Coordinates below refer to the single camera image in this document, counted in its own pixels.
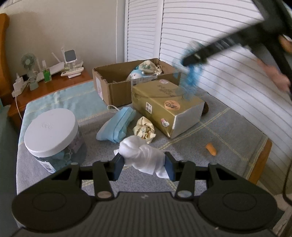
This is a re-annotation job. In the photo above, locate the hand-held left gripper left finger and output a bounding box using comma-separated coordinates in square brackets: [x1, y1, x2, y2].
[46, 154, 125, 201]

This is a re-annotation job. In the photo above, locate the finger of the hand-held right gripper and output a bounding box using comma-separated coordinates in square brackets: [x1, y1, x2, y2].
[181, 23, 255, 67]

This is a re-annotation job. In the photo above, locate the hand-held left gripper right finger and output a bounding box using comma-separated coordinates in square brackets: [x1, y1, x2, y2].
[164, 152, 249, 201]

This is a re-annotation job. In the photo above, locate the white cloth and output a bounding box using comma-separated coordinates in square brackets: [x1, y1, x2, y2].
[113, 135, 170, 179]

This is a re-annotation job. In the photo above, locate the blue tassel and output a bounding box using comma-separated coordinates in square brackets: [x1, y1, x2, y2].
[172, 41, 205, 101]

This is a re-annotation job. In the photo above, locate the blue face mask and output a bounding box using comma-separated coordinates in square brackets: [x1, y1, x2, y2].
[96, 107, 137, 143]

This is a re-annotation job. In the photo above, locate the orange earplug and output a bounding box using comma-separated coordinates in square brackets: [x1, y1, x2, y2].
[205, 142, 218, 157]

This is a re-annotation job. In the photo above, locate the cream cloth pouch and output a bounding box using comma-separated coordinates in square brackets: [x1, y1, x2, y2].
[133, 116, 157, 145]

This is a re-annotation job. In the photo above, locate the cream drawstring sachet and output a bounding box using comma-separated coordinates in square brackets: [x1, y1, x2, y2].
[137, 60, 164, 75]

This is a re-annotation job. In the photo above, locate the cardboard box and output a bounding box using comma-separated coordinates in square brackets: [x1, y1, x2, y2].
[92, 58, 182, 107]

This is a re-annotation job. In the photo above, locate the blue doll toy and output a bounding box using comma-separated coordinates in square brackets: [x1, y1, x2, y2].
[126, 68, 147, 81]

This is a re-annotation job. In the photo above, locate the person's right hand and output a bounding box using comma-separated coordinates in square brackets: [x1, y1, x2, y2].
[258, 35, 292, 93]

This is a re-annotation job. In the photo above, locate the white louvered closet door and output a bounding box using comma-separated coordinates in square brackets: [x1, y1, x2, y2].
[158, 0, 292, 181]
[124, 0, 166, 63]

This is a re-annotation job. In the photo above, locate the gold tissue pack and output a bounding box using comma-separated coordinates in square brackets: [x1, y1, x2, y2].
[132, 79, 205, 139]

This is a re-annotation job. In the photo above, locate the clear jar with white lid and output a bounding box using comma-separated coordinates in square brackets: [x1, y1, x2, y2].
[23, 109, 84, 174]

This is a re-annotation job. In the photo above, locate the light blue towel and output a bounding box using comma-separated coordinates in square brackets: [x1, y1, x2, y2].
[18, 80, 110, 151]

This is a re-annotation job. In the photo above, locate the wooden table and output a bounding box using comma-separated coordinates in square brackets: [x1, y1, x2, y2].
[247, 138, 273, 185]

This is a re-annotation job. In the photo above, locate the wooden nightstand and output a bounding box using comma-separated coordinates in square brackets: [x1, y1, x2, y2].
[8, 66, 94, 123]

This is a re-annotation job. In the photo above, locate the white remote control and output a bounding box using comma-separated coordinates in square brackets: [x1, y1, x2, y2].
[60, 69, 82, 78]

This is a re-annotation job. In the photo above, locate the bed with teal sheet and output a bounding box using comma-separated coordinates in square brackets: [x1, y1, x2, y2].
[0, 100, 25, 228]

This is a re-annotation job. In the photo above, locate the white router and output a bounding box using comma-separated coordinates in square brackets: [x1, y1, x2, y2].
[36, 44, 85, 79]

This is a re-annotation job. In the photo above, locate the green bottle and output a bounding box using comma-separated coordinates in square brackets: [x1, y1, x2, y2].
[42, 60, 52, 84]

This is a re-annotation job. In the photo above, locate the white stand with screen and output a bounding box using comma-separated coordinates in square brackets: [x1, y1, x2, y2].
[63, 50, 79, 71]

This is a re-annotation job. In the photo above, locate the white power strip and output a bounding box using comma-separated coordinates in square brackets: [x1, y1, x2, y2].
[12, 73, 30, 97]

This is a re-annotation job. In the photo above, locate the small mint desk fan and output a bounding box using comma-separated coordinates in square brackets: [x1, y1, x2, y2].
[21, 53, 40, 91]

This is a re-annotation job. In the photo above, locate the wooden bed headboard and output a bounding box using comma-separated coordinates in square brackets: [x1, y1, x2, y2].
[0, 13, 11, 107]

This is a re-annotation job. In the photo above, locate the white power cable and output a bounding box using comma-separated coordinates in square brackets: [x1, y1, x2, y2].
[14, 96, 24, 120]

